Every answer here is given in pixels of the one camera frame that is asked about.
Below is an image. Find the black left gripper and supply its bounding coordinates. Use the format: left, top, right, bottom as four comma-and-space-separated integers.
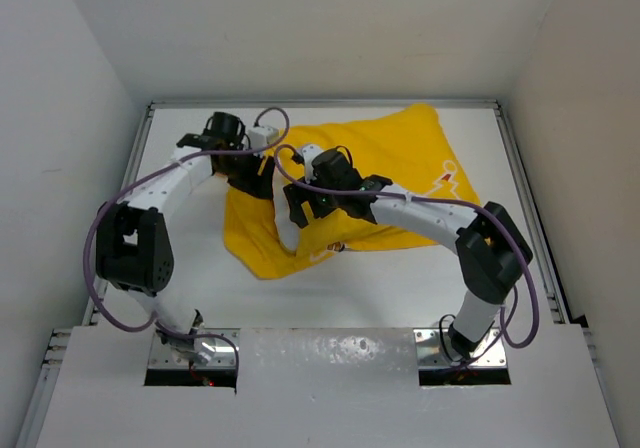
216, 144, 273, 199

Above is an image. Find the white pillow with yellow edge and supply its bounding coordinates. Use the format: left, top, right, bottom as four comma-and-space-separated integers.
274, 198, 300, 253

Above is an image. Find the yellow Pikachu pillowcase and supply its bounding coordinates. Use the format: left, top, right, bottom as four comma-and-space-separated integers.
223, 104, 480, 280

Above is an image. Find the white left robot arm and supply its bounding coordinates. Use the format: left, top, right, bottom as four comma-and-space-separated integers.
95, 112, 281, 367

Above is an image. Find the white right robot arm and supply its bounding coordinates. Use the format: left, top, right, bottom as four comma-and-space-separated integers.
284, 144, 533, 364

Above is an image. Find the white front cover board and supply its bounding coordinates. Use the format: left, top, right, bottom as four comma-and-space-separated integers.
38, 326, 618, 447

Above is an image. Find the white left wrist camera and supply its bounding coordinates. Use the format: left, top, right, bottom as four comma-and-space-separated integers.
246, 125, 280, 149

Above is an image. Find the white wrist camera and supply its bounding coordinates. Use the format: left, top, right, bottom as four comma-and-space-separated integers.
298, 143, 324, 182
246, 125, 280, 149

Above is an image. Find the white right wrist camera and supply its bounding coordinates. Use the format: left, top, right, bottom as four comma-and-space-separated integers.
298, 143, 324, 182

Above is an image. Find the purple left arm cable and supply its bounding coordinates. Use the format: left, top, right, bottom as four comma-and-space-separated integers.
82, 107, 291, 384

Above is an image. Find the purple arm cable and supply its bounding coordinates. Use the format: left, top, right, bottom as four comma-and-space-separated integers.
82, 107, 291, 384
273, 143, 541, 372

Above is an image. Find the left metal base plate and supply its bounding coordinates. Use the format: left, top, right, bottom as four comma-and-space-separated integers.
148, 329, 239, 370

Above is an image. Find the metal base plate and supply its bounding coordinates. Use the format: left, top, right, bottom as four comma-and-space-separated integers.
414, 327, 508, 370
148, 329, 239, 370

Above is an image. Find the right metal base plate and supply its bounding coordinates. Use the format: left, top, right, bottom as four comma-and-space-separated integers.
414, 327, 508, 370

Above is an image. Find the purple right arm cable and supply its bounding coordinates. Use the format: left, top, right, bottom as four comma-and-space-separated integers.
273, 143, 541, 372

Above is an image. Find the aluminium table frame rail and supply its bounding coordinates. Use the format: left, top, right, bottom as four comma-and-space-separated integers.
14, 98, 601, 448

